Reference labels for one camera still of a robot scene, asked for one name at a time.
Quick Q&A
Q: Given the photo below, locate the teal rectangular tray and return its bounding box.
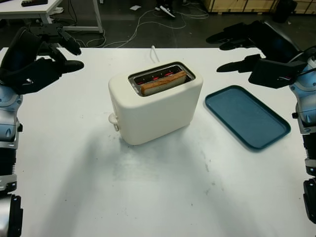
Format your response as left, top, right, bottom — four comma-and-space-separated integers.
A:
204, 85, 291, 151

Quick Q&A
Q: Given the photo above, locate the white desk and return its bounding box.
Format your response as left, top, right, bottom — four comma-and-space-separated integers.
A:
0, 0, 104, 34

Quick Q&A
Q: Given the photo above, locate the light wooden crate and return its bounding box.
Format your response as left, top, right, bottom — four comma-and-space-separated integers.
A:
202, 0, 272, 12

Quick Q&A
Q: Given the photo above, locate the white floor cable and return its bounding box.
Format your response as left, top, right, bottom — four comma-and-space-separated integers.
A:
102, 7, 210, 49

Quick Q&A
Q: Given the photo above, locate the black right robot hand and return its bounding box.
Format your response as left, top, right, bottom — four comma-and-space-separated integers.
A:
206, 20, 301, 73

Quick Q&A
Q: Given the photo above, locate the slice of toast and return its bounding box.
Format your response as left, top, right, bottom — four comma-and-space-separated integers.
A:
140, 71, 186, 96

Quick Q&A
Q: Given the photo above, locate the white power strip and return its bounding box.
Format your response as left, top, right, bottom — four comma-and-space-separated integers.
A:
154, 5, 176, 18

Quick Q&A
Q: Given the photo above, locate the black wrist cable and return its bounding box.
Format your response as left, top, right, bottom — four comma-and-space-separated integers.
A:
287, 45, 316, 75

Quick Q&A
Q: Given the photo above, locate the black bag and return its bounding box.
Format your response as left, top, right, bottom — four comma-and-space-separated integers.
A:
274, 0, 298, 24

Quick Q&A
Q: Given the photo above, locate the black device on desk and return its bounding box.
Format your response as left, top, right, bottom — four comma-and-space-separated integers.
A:
21, 0, 48, 7

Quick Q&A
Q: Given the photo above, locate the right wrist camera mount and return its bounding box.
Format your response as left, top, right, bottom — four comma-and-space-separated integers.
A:
248, 58, 297, 89

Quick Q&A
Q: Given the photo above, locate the white toaster power cable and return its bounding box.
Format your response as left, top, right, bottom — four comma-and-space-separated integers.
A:
149, 45, 161, 64

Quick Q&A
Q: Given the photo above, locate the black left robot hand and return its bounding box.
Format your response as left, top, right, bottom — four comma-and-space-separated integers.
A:
0, 24, 85, 95

